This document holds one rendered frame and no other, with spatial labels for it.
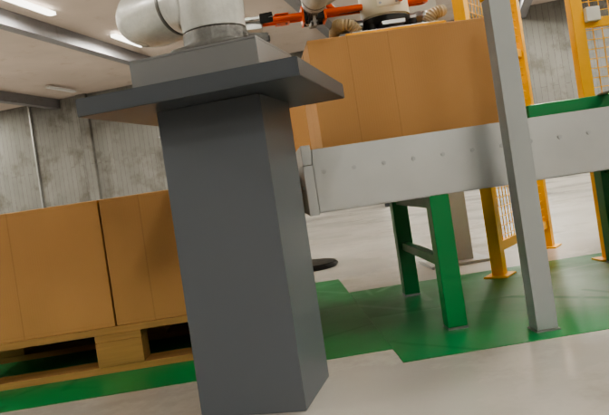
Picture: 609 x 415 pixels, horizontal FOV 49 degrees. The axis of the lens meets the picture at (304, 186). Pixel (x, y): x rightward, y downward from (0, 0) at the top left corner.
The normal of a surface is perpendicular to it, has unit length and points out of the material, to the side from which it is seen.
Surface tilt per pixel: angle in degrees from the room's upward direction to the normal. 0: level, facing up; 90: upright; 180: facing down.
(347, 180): 90
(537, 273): 90
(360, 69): 90
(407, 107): 90
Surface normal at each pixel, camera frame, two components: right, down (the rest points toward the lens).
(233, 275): -0.24, 0.04
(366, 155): 0.05, 0.00
